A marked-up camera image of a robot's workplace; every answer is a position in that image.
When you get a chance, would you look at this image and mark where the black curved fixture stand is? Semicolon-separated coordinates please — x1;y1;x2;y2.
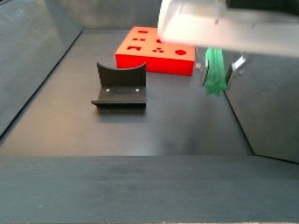
91;64;146;108

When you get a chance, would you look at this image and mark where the green star-profile rod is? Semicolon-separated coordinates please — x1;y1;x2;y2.
204;48;228;95

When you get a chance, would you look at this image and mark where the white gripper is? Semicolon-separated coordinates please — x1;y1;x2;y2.
158;0;299;88

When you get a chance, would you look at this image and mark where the red block with shaped holes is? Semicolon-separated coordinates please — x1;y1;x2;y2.
115;26;195;76

